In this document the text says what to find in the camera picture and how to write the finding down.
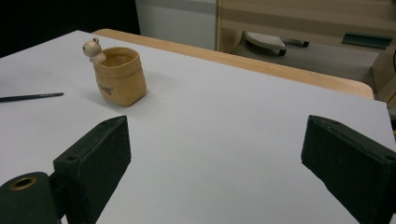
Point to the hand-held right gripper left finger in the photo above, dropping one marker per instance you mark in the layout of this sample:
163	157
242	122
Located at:
95	161

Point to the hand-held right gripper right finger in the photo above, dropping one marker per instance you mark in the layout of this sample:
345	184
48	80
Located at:
348	161

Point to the dark pen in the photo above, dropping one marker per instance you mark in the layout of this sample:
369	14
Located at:
31	96

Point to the green flat object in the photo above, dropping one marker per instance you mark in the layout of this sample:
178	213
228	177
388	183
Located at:
366	39

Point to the wooden table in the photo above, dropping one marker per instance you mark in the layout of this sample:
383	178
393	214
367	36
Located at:
243	63

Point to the white chair base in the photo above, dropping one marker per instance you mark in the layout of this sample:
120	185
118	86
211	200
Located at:
266	41

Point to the wooden cabinet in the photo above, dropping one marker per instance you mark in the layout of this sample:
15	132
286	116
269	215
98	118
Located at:
305	18

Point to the white cabinet panel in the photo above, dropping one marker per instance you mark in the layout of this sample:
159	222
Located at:
177	21

